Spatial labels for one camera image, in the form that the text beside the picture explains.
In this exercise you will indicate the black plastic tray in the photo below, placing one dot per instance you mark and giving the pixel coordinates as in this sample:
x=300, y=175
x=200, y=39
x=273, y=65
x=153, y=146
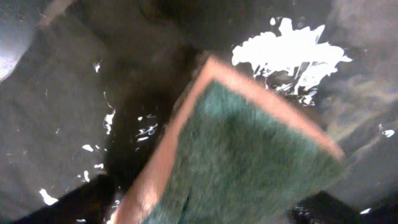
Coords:
x=98, y=81

